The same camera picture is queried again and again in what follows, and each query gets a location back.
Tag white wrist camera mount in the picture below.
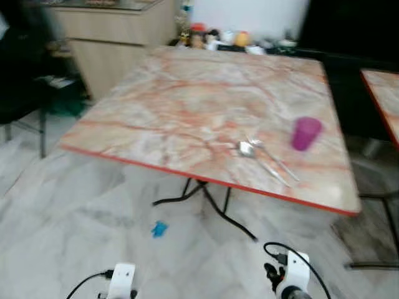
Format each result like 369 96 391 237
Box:
282 250 311 293
106 262 137 299

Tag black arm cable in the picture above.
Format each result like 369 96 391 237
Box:
65 270 115 299
262 241 332 299

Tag white toy figure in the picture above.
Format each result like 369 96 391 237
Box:
221 29 236 46

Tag red-capped toy figure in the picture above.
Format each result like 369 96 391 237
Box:
189 23 208 50

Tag white paper sheets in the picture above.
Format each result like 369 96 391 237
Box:
39 75 77 90

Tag black legs of small table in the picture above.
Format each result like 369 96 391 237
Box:
346 189 399 270

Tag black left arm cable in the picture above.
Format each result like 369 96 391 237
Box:
65 270 115 299

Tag black chair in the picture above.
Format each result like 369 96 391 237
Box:
0 0 85 159

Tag silver metal spoon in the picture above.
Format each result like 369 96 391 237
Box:
238 141 292 187

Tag silver metal fork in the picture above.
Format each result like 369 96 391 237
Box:
247 136 300 183

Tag purple plastic cup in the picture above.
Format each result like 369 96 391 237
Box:
291 116 324 152

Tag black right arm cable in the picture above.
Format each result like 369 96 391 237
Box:
262 241 332 299

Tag orange round toy figure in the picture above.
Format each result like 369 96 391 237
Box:
234 31 251 49

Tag black metal table legs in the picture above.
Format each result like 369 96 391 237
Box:
153 178 258 242

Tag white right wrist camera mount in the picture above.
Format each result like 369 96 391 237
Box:
282 250 311 293

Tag small blue floor scrap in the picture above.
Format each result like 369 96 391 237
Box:
151 221 169 239

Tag light wooden cabinet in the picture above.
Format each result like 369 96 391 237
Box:
47 0 180 102

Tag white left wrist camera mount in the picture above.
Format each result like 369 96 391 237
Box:
106 262 137 299

